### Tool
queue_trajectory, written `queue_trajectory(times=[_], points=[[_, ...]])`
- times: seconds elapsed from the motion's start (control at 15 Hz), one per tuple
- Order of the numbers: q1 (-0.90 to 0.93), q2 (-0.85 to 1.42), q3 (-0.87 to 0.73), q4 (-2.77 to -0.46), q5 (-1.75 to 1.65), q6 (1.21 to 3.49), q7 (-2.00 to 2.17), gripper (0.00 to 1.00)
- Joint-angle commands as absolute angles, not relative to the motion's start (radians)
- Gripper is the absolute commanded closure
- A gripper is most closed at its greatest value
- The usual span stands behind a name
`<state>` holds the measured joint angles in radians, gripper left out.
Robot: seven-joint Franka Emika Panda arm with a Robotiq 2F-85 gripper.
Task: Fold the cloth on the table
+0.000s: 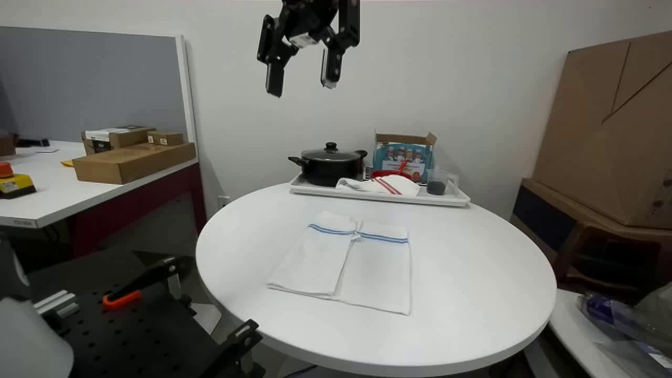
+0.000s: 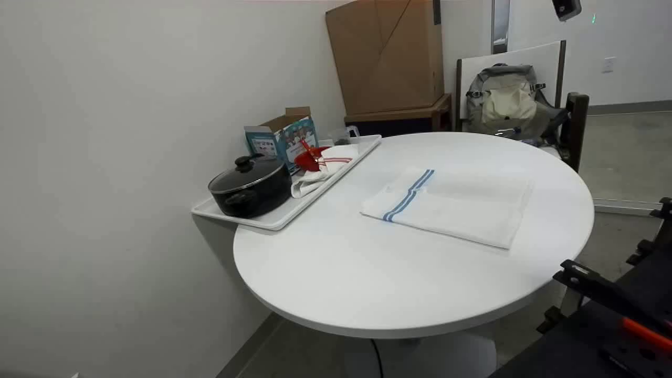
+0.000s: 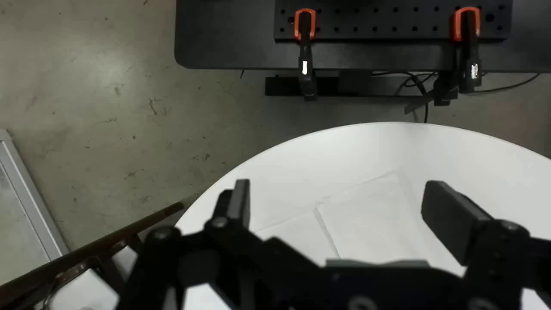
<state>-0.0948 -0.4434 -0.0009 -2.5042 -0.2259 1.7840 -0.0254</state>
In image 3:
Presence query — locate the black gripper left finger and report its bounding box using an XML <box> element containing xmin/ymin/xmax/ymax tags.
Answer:
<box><xmin>117</xmin><ymin>178</ymin><xmax>321</xmax><ymax>310</ymax></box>

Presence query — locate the thin black floor cable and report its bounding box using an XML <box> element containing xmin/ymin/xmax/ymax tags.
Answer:
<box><xmin>481</xmin><ymin>71</ymin><xmax>543</xmax><ymax>97</ymax></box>
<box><xmin>372</xmin><ymin>70</ymin><xmax>441</xmax><ymax>125</ymax></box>

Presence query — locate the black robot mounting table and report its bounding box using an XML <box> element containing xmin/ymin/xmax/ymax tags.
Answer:
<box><xmin>174</xmin><ymin>0</ymin><xmax>551</xmax><ymax>109</ymax></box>

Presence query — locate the white cloth with blue stripes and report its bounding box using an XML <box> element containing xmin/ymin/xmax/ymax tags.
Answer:
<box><xmin>314</xmin><ymin>171</ymin><xmax>441</xmax><ymax>262</ymax></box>

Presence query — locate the black clamp with orange handle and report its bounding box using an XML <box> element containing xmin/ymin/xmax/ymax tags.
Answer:
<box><xmin>291</xmin><ymin>8</ymin><xmax>321</xmax><ymax>104</ymax></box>
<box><xmin>434</xmin><ymin>6</ymin><xmax>484</xmax><ymax>107</ymax></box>

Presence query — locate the white framed panel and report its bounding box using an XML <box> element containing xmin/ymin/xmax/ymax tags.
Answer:
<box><xmin>0</xmin><ymin>128</ymin><xmax>73</xmax><ymax>290</ymax></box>

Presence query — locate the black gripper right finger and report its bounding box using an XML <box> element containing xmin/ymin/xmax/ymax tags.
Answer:
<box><xmin>421</xmin><ymin>180</ymin><xmax>551</xmax><ymax>310</ymax></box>

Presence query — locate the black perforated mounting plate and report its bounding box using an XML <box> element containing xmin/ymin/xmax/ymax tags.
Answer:
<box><xmin>272</xmin><ymin>0</ymin><xmax>515</xmax><ymax>44</ymax></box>

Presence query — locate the dark wooden chair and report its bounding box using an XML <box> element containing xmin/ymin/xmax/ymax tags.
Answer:
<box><xmin>0</xmin><ymin>199</ymin><xmax>193</xmax><ymax>310</ymax></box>

